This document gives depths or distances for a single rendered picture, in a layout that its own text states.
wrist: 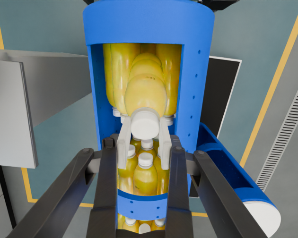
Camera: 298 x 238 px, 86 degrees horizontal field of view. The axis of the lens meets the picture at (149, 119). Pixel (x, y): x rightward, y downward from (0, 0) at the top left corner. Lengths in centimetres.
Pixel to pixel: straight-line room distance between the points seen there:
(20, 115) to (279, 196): 274
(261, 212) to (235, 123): 112
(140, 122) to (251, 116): 177
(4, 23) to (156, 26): 173
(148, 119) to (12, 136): 59
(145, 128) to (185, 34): 17
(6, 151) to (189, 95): 67
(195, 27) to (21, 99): 55
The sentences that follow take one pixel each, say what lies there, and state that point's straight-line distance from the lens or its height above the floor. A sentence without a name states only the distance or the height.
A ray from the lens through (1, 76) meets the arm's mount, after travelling 67.
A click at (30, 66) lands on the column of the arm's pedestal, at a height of 85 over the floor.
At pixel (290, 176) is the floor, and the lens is 263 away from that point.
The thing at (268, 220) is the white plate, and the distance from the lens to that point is 96.
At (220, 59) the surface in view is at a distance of 149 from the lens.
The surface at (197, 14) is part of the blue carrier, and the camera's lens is 32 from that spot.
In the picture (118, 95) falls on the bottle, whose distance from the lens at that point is 39.
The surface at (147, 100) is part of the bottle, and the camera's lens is 22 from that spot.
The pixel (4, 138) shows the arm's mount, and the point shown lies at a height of 102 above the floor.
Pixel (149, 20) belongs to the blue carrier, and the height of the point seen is 123.
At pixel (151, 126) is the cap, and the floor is 133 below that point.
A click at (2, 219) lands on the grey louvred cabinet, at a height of 18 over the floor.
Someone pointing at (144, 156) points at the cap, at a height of 115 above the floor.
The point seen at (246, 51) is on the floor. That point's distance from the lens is 174.
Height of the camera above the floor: 152
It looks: 69 degrees down
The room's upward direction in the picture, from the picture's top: 179 degrees clockwise
